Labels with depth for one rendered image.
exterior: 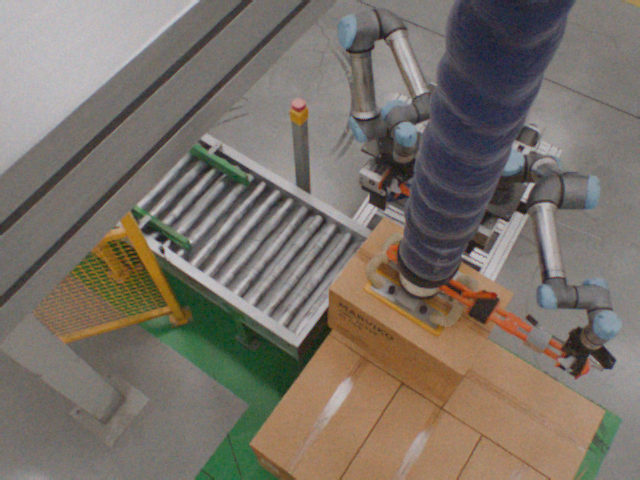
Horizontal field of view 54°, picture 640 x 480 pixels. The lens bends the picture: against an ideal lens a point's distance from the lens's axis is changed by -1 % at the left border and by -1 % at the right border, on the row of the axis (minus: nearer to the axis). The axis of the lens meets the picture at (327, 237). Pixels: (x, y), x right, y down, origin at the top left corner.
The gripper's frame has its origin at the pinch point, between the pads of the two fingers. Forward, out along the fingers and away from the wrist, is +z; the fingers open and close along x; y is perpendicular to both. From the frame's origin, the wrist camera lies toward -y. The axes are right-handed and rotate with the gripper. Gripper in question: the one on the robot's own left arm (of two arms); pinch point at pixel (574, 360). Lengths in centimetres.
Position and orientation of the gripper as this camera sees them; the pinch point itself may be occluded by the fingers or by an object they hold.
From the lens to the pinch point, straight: 234.7
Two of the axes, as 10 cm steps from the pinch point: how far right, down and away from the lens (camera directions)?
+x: -5.8, 7.2, -3.8
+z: -0.1, 4.6, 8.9
